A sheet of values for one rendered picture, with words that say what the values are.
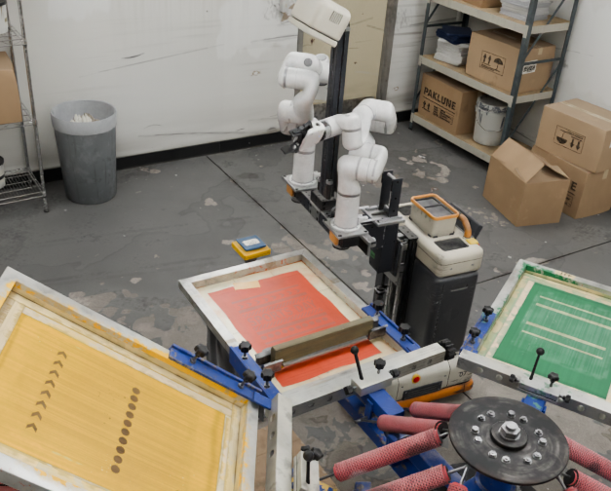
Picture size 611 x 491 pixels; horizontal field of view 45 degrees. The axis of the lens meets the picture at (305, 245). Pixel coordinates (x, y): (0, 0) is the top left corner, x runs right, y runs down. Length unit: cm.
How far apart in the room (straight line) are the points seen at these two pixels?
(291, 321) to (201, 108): 369
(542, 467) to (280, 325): 122
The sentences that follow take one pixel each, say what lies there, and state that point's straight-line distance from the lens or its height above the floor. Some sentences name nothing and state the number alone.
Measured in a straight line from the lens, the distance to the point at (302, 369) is 261.
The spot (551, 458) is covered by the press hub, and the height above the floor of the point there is 131.
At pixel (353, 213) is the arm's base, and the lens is 303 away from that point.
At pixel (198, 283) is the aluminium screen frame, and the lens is 298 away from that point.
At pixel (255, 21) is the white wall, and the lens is 628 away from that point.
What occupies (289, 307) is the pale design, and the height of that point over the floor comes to 96.
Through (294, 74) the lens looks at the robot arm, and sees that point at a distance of 310.
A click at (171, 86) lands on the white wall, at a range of 611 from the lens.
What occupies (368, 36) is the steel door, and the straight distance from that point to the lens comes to 700.
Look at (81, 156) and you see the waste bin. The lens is 550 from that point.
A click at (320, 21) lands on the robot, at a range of 284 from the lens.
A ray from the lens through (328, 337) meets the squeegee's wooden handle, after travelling 261.
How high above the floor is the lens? 264
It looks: 31 degrees down
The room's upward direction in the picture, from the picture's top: 4 degrees clockwise
